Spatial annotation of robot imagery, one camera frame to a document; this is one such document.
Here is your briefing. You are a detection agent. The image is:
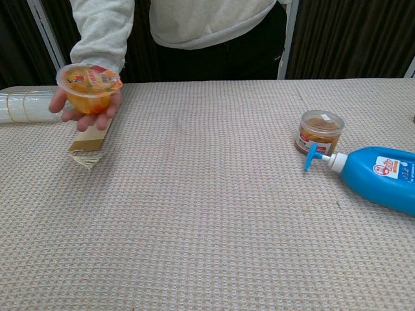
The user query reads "grey sweatshirt sleeve forearm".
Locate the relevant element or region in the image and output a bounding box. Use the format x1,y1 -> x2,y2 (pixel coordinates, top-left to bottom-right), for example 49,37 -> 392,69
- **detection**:
69,0 -> 136,76

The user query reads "orange fruit jelly cup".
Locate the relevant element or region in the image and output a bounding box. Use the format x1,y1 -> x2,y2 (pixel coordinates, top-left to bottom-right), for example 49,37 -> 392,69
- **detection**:
56,63 -> 124,115

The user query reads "blue pump dispenser bottle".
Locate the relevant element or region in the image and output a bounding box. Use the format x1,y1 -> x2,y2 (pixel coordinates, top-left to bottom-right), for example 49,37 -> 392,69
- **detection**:
303,144 -> 415,217

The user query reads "person's bare hand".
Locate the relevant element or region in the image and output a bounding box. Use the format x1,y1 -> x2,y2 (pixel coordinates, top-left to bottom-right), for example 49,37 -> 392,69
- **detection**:
49,86 -> 123,133

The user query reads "clear jar with brown contents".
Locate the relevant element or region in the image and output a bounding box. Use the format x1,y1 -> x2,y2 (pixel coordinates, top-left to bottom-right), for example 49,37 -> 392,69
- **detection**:
294,109 -> 346,157

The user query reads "person's torso in grey sweatshirt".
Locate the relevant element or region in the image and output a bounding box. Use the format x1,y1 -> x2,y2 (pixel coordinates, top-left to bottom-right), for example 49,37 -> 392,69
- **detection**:
124,0 -> 287,82

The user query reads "white metal frame post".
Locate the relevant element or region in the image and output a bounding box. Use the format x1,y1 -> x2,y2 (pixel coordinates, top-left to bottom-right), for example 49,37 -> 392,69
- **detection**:
277,0 -> 300,80
25,0 -> 68,69

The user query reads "checked woven tablecloth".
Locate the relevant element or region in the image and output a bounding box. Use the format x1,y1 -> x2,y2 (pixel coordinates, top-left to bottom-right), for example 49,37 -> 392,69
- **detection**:
0,76 -> 415,311

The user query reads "beige box with tassel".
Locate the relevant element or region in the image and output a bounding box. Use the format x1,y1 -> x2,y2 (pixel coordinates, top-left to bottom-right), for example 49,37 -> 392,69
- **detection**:
67,117 -> 114,172

